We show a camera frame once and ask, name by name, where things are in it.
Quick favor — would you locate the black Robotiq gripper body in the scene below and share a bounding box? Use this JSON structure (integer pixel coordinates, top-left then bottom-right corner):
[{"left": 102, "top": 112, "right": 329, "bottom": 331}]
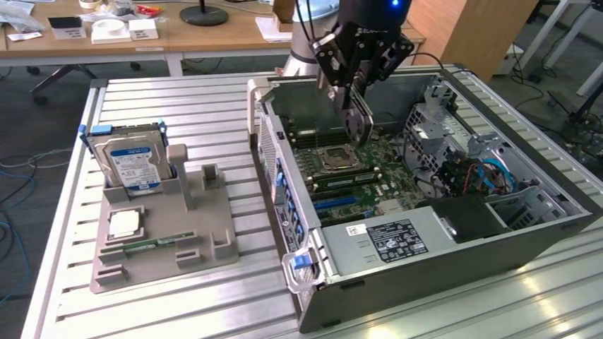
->
[{"left": 332, "top": 0, "right": 415, "bottom": 84}]

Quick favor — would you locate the graphics card with metal bracket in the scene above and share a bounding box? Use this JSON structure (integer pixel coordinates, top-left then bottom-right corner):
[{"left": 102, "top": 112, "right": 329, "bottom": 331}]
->
[{"left": 314, "top": 66, "right": 377, "bottom": 148}]

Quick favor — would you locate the stack of white papers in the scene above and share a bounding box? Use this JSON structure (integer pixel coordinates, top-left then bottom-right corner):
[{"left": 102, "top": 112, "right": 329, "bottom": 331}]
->
[{"left": 254, "top": 16, "right": 293, "bottom": 42}]

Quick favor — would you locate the brown cardboard box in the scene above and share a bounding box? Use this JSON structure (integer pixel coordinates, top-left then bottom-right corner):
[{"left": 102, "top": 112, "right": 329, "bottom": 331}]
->
[{"left": 272, "top": 0, "right": 296, "bottom": 23}]

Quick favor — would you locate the wooden cabinet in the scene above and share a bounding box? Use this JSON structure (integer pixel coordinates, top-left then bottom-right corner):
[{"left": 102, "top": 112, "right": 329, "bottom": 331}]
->
[{"left": 403, "top": 0, "right": 540, "bottom": 81}]

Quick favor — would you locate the black round lamp base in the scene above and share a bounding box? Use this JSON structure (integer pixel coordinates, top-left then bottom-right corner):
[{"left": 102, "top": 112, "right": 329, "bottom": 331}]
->
[{"left": 178, "top": 0, "right": 229, "bottom": 26}]

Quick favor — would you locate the CPU socket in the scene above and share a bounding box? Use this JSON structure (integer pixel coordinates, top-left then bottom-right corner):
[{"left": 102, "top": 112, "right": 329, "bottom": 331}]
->
[{"left": 316, "top": 145, "right": 361, "bottom": 174}]

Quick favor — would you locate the installed black RAM stick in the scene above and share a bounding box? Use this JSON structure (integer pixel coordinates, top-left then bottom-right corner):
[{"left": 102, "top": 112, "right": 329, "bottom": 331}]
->
[{"left": 309, "top": 170, "right": 381, "bottom": 189}]

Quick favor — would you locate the green motherboard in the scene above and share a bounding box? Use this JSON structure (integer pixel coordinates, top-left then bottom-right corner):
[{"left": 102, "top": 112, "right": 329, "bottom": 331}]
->
[{"left": 285, "top": 121, "right": 452, "bottom": 227}]

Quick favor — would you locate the red packet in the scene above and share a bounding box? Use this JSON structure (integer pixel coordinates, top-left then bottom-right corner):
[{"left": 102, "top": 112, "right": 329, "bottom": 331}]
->
[{"left": 134, "top": 4, "right": 164, "bottom": 18}]

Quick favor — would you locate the flat white box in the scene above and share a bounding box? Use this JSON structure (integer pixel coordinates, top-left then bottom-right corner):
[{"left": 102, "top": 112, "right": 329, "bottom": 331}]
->
[{"left": 89, "top": 28, "right": 133, "bottom": 45}]

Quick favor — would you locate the white tape roll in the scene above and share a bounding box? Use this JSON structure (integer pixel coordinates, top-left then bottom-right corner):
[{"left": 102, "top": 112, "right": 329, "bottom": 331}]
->
[{"left": 92, "top": 19, "right": 124, "bottom": 35}]

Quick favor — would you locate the black plastic air shroud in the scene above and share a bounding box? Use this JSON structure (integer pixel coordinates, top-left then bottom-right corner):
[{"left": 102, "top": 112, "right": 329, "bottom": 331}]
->
[{"left": 425, "top": 196, "right": 512, "bottom": 244}]

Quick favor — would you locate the hard disk with blue label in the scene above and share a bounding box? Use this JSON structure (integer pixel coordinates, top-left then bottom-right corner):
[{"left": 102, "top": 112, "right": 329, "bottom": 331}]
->
[{"left": 92, "top": 130, "right": 173, "bottom": 194}]

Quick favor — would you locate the silver metal disk bay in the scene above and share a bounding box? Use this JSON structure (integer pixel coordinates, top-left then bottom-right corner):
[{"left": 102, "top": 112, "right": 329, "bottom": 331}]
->
[{"left": 484, "top": 186, "right": 571, "bottom": 232}]

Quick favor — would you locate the hard drive with blue label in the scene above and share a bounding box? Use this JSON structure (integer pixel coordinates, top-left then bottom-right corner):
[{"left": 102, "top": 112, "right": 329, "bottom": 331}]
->
[{"left": 78, "top": 119, "right": 178, "bottom": 188}]

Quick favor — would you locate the black and white labelled box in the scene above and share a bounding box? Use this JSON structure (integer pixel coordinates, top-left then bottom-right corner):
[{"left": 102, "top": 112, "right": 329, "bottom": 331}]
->
[{"left": 46, "top": 16, "right": 88, "bottom": 40}]

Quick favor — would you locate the grey power supply unit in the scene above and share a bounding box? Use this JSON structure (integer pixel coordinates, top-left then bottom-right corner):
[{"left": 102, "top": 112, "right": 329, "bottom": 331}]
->
[{"left": 321, "top": 206, "right": 460, "bottom": 277}]

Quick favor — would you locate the wooden desk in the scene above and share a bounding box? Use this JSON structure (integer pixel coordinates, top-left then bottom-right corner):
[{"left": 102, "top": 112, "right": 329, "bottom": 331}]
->
[{"left": 0, "top": 0, "right": 428, "bottom": 68}]

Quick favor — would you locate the grey parts rack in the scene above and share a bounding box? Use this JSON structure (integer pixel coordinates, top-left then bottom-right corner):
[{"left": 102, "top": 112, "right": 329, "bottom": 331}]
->
[{"left": 89, "top": 143, "right": 242, "bottom": 296}]

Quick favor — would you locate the black office chair base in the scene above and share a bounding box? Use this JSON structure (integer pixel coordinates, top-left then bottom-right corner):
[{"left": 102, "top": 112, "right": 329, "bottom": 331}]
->
[{"left": 26, "top": 62, "right": 142, "bottom": 105}]

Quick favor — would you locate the silver CPU chip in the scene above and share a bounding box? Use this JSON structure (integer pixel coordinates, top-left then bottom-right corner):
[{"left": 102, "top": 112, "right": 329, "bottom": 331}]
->
[{"left": 108, "top": 212, "right": 142, "bottom": 238}]

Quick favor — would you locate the dark grey open PC case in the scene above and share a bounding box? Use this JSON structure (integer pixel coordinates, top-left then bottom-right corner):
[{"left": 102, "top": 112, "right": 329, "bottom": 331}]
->
[{"left": 246, "top": 63, "right": 593, "bottom": 335}]

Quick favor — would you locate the green RAM stick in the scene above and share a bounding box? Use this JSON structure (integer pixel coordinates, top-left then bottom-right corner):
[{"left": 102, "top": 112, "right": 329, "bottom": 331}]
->
[{"left": 101, "top": 232, "right": 197, "bottom": 254}]

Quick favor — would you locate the clear plastic bag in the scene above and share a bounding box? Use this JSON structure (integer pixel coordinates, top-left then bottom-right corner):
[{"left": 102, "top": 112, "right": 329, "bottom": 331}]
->
[{"left": 0, "top": 1, "right": 46, "bottom": 32}]

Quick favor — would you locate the black power cable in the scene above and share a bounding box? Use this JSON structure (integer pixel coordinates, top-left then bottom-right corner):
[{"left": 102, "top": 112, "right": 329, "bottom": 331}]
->
[{"left": 409, "top": 51, "right": 472, "bottom": 75}]

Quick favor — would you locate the white table frame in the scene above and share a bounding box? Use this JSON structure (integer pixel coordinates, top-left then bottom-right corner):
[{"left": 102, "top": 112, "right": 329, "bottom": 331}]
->
[{"left": 515, "top": 0, "right": 603, "bottom": 96}]

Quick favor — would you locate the blue SATA wire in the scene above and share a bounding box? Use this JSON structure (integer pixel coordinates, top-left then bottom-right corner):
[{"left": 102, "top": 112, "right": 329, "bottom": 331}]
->
[{"left": 473, "top": 158, "right": 519, "bottom": 195}]

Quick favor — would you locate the blue floor cable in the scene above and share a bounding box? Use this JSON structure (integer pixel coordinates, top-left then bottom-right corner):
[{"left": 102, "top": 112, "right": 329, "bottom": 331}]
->
[{"left": 0, "top": 169, "right": 33, "bottom": 304}]

